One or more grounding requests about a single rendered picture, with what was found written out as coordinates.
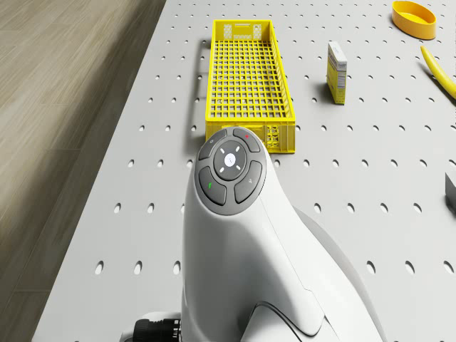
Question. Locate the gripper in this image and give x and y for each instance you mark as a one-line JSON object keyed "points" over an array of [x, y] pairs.
{"points": [[156, 329]]}

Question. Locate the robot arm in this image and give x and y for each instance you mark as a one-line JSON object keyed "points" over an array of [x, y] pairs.
{"points": [[235, 256]]}

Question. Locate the yellow basket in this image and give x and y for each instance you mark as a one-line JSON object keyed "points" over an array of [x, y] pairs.
{"points": [[247, 71]]}

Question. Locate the grey cube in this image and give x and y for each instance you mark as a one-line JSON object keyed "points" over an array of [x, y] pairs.
{"points": [[451, 190]]}

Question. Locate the banana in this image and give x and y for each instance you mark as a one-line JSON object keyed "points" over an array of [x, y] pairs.
{"points": [[440, 73]]}

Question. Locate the yellow bowl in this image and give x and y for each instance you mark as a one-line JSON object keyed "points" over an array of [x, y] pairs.
{"points": [[417, 25]]}

